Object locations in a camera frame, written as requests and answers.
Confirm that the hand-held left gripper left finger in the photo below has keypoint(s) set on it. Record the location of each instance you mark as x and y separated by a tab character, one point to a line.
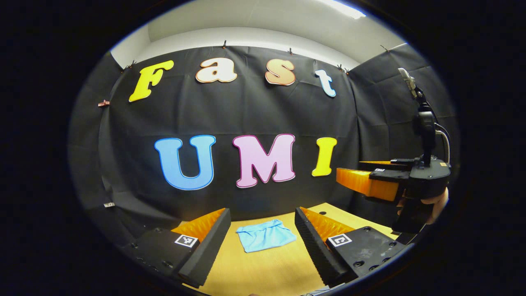
209	250

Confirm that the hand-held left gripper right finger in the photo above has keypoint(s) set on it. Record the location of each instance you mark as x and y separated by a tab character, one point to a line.
312	250

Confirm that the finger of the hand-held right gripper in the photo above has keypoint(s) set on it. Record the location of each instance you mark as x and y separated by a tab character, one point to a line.
386	164
365	183

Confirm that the light blue T-shirt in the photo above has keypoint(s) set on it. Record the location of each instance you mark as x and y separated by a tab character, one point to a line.
265	236

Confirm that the copper backdrop clip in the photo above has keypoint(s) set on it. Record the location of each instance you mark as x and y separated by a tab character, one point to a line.
103	103

